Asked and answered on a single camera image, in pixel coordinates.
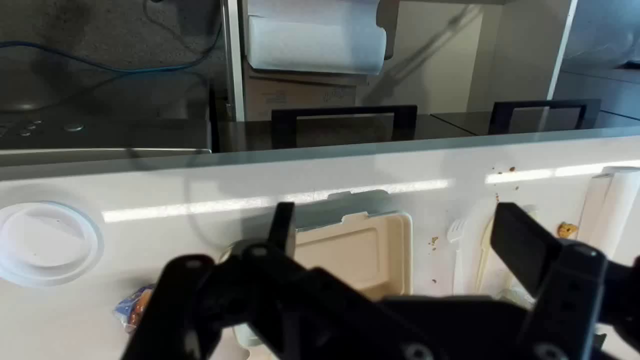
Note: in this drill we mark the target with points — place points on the beige clamshell takeout container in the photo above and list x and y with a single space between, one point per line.
352 252

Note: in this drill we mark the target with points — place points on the black rectangular frame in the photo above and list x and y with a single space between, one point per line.
282 127

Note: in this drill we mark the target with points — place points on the orange chip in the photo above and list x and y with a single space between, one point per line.
567 231

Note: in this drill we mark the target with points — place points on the clear bag of orange snacks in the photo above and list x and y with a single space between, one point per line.
136 308

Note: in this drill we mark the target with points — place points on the clear plastic lid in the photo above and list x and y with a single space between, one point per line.
47 241

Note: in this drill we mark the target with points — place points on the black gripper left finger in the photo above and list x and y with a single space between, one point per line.
220 300

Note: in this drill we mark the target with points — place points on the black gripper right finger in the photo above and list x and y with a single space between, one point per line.
567 292

